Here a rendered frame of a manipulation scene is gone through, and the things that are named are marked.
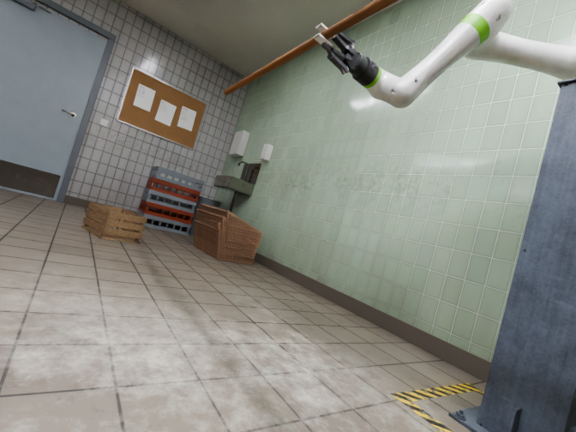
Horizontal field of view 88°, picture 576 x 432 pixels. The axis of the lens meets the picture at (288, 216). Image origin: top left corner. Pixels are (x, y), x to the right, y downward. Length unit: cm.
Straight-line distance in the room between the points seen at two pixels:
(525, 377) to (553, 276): 32
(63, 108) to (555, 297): 456
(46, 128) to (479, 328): 450
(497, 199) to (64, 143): 432
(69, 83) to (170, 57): 128
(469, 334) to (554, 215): 87
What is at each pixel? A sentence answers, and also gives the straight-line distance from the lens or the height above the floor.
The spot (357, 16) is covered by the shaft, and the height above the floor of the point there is 113.
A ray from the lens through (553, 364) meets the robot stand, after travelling 124.
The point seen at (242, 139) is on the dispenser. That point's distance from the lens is 440.
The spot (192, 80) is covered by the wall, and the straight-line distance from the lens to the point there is 491.
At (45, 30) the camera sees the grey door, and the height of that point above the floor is 183.
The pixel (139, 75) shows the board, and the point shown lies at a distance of 472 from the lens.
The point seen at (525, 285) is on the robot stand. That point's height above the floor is 49.
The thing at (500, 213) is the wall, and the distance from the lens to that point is 194.
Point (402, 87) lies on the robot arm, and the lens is 127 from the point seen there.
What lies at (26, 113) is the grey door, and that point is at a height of 88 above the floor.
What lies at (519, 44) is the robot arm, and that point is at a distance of 165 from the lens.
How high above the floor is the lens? 45
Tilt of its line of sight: 2 degrees up
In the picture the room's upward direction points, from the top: 16 degrees clockwise
